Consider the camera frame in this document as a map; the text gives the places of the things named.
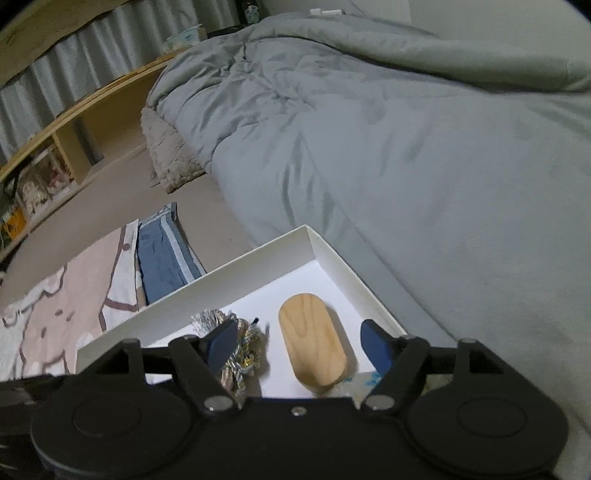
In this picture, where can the printed cartoon blanket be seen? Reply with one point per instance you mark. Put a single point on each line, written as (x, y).
(69, 300)

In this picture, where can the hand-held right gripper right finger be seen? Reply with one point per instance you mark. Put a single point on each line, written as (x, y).
(376, 344)

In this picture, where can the grey duvet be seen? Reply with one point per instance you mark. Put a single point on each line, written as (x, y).
(369, 138)

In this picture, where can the blue striped towel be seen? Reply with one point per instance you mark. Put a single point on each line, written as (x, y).
(161, 263)

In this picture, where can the grey curtain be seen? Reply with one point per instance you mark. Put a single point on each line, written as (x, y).
(69, 69)

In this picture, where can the blue-white patterned packet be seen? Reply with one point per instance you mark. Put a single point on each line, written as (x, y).
(364, 381)

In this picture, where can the fluffy beige pillow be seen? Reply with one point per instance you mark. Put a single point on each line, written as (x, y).
(166, 152)

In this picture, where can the tissue pack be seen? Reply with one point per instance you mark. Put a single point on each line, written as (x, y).
(184, 38)

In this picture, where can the wooden curtain pelmet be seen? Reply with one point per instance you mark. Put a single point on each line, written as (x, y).
(27, 41)

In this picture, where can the white cardboard box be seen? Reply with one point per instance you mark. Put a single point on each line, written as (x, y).
(295, 277)

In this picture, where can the wooden headboard shelf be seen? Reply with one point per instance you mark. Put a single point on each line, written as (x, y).
(92, 99)

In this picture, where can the clear doll display case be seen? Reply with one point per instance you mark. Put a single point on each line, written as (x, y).
(32, 193)
(57, 173)

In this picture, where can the white wall socket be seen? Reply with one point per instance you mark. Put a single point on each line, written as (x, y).
(325, 11)

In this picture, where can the wooden brush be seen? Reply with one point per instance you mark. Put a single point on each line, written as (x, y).
(309, 337)

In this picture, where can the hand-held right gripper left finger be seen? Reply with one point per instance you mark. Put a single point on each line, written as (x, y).
(221, 344)

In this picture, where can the yellow bucket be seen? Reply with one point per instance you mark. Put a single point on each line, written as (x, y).
(11, 222)

